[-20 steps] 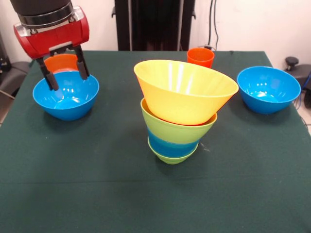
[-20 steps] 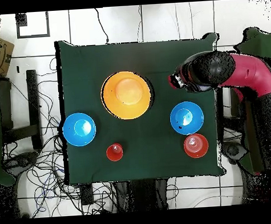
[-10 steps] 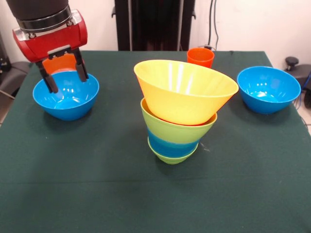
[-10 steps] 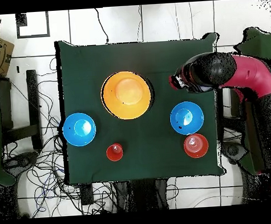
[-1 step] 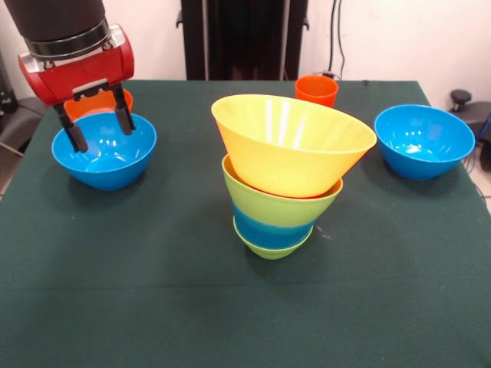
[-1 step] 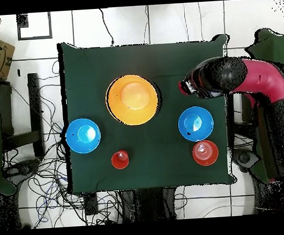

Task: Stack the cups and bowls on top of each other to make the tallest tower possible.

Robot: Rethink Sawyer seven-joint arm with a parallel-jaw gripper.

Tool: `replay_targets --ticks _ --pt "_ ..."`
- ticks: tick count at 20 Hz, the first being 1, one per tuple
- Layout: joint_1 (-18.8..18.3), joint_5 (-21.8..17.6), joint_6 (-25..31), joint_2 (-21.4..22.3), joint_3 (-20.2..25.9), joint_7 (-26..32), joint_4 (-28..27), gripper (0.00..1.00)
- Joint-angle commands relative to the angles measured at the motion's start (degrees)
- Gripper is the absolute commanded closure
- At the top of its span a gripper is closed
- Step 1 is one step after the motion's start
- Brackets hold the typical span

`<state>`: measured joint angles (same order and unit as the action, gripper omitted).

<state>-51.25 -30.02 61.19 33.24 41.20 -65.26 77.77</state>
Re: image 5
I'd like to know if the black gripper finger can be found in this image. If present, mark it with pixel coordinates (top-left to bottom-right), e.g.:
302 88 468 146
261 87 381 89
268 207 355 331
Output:
52 102 90 153
110 82 137 136

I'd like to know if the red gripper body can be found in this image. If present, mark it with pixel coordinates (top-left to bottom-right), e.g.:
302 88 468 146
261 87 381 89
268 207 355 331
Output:
18 23 136 107

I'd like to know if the large yellow bowl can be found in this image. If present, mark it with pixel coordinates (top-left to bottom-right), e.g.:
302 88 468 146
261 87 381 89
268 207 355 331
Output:
210 94 378 199

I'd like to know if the large green bowl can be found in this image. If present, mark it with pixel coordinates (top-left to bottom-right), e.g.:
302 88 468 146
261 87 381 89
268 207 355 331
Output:
221 155 344 230

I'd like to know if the small ribbed blue bowl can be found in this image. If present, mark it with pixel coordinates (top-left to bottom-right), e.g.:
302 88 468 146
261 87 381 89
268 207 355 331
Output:
232 205 316 250

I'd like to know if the orange cup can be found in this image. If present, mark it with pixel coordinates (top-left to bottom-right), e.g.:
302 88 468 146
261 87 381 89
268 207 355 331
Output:
294 74 340 108

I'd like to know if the small green bowl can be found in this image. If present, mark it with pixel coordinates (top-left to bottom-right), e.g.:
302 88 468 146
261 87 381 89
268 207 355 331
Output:
232 216 315 261

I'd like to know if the large blue bowl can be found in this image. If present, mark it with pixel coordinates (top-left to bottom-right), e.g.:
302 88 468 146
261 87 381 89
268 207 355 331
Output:
51 111 158 192
374 104 476 182

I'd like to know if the orange bowl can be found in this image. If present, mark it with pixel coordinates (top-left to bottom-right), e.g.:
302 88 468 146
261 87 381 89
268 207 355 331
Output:
63 88 134 122

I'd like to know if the grey base leg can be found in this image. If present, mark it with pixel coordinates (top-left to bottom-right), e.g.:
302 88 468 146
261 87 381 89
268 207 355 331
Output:
0 97 49 145

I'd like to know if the dark green table cloth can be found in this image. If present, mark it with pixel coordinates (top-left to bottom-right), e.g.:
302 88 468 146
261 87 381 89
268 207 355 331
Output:
0 78 491 368

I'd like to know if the black chair base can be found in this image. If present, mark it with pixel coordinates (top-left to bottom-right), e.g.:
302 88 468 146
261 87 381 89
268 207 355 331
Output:
447 89 491 172

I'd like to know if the black hanging cable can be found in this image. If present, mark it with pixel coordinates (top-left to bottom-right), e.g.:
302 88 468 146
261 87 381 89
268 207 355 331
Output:
328 0 348 80

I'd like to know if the blue cable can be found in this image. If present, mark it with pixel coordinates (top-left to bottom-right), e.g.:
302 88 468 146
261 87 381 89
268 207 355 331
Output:
463 114 491 173

